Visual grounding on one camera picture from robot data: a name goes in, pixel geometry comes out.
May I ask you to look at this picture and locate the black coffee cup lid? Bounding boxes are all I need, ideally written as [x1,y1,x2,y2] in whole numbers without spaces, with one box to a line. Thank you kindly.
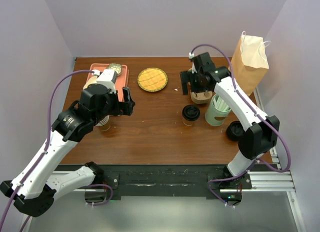
[182,105,200,122]

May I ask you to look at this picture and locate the brown paper bag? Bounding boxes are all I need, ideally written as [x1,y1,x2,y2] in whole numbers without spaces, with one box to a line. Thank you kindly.
[231,31,271,96]

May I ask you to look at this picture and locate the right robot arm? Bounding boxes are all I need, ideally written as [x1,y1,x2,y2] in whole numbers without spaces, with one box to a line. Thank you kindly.
[180,67,280,188]

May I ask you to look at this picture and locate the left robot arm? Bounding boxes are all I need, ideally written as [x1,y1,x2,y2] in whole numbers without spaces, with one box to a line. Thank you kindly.
[0,84,135,217]

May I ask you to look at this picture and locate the cardboard cup carrier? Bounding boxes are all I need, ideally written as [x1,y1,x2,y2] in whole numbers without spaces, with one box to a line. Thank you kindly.
[190,91,213,104]

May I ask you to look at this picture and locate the pink rectangular tray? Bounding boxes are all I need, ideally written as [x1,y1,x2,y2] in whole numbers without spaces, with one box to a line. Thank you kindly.
[90,63,129,102]

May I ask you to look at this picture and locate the stack of paper cups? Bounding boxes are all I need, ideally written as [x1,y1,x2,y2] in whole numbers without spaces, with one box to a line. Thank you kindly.
[96,115,111,132]

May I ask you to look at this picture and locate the yellow woven coaster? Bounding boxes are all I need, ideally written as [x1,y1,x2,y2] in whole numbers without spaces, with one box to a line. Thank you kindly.
[137,68,168,92]

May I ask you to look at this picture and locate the small patterned dish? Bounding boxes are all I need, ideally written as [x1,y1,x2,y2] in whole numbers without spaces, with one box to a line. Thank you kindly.
[107,63,122,76]

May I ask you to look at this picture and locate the cream square plate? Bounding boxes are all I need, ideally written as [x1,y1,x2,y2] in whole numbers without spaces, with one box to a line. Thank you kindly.
[83,76,97,90]

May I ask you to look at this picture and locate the green straw holder cup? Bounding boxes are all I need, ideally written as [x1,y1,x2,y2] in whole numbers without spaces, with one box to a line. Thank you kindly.
[205,94,231,126]

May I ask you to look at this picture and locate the stack of black lids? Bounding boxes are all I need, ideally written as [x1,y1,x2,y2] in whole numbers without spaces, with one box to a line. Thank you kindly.
[226,121,245,141]

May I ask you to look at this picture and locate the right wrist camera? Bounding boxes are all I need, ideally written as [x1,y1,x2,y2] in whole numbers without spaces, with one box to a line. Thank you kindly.
[188,52,216,74]

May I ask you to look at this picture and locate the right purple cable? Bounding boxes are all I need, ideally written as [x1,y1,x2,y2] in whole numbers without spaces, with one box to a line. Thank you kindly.
[191,44,292,207]

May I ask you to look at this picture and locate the purple cable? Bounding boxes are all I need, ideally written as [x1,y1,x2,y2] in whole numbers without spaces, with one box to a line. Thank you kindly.
[191,44,292,207]
[0,70,114,232]

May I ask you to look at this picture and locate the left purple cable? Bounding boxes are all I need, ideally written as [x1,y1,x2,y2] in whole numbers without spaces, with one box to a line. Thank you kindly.
[0,70,114,232]

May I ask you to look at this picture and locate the aluminium rail frame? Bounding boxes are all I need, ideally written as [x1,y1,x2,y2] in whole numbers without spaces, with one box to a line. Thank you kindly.
[24,86,299,231]

